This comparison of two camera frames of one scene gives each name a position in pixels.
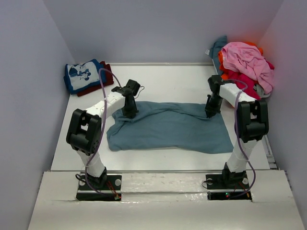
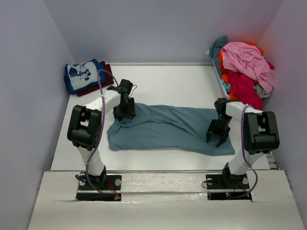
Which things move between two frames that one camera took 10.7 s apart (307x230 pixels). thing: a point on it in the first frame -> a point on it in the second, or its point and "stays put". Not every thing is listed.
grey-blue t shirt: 169,125 stays put
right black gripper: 210,110 -> 212,129
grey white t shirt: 260,91 stays put
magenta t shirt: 251,90 stays put
